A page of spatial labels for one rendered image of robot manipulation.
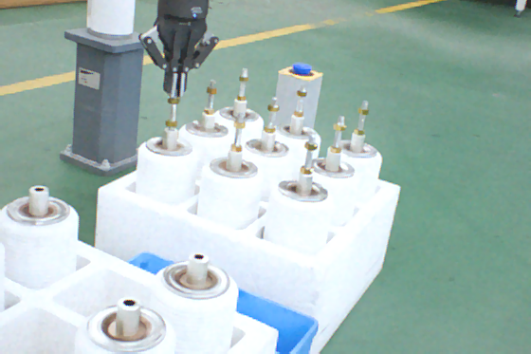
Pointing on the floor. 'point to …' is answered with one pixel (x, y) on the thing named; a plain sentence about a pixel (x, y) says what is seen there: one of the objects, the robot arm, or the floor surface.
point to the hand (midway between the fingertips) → (174, 83)
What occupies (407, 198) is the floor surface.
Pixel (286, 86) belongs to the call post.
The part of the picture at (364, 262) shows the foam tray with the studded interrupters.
